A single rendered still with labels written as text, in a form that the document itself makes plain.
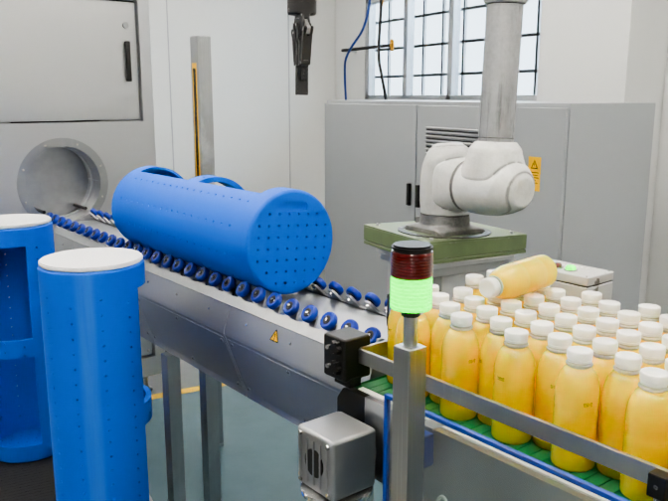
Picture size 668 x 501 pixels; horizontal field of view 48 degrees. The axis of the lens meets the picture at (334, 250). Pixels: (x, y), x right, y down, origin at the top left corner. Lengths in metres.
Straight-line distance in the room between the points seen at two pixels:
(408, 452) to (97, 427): 1.17
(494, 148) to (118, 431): 1.30
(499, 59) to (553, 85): 2.52
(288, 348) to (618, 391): 0.90
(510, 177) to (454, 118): 1.70
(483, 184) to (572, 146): 1.16
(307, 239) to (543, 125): 1.55
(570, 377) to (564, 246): 2.10
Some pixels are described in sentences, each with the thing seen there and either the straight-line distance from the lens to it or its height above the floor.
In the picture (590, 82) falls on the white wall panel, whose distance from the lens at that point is 4.47.
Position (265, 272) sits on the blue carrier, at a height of 1.02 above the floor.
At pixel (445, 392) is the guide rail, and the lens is 1.36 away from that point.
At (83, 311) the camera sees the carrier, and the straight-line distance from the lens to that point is 2.09.
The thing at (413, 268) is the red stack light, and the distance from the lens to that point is 1.11.
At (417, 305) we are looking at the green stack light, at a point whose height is 1.17.
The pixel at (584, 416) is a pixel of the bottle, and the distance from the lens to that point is 1.24.
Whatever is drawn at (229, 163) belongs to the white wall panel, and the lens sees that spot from 7.11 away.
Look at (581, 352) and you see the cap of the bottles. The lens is 1.22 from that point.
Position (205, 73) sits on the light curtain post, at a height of 1.56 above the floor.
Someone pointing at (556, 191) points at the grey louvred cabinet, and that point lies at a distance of 3.26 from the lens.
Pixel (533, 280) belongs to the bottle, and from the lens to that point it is 1.51.
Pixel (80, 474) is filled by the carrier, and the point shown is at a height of 0.45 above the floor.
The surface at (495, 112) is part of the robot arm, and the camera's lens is 2.16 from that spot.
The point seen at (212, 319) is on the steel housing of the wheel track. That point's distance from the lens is 2.16.
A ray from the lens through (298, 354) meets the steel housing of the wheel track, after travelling 1.83.
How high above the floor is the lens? 1.48
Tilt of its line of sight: 12 degrees down
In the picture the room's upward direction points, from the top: straight up
